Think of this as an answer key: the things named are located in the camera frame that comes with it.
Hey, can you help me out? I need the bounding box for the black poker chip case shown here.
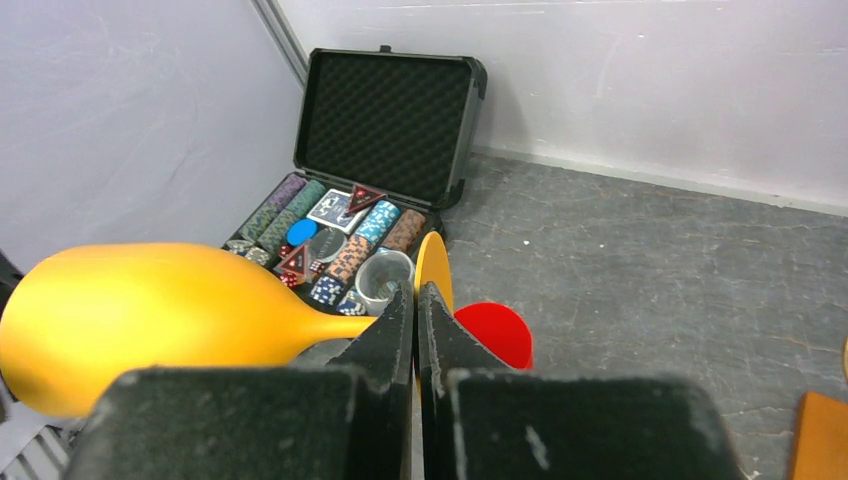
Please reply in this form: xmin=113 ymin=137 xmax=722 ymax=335
xmin=224 ymin=47 xmax=488 ymax=316

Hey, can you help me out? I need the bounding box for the gold wire glass rack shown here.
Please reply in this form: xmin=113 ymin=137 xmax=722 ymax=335
xmin=786 ymin=334 xmax=848 ymax=480

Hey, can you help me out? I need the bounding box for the blue poker chip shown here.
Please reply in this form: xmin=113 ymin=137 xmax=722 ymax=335
xmin=286 ymin=218 xmax=319 ymax=247

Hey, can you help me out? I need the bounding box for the yellow wine glass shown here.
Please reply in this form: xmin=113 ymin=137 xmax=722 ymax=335
xmin=0 ymin=231 xmax=456 ymax=419

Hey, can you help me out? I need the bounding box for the clear wine glass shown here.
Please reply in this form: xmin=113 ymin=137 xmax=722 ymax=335
xmin=354 ymin=250 xmax=415 ymax=316

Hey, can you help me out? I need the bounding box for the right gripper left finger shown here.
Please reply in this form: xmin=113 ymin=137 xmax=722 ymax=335
xmin=65 ymin=286 xmax=414 ymax=479

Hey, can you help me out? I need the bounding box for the red wine glass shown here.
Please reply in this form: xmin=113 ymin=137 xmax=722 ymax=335
xmin=454 ymin=302 xmax=534 ymax=370

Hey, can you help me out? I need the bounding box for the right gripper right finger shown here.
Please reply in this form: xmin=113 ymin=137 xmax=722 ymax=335
xmin=417 ymin=284 xmax=743 ymax=479

